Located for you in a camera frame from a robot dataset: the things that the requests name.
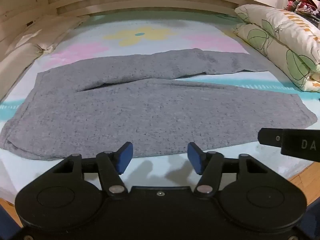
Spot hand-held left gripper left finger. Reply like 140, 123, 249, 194
53, 142, 134, 200

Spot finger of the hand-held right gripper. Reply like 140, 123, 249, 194
258, 128, 283, 147

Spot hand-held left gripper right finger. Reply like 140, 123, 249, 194
187, 142, 268, 199

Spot grey pants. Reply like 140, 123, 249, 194
0, 48, 318, 161

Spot folded leaf print quilt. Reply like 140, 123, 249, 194
230, 4, 320, 93

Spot floral printed bed sheet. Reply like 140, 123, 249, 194
0, 14, 320, 202

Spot pile of colourful clothes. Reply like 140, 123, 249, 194
284, 0, 320, 28

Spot beige pillow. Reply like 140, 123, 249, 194
11, 15, 90, 54

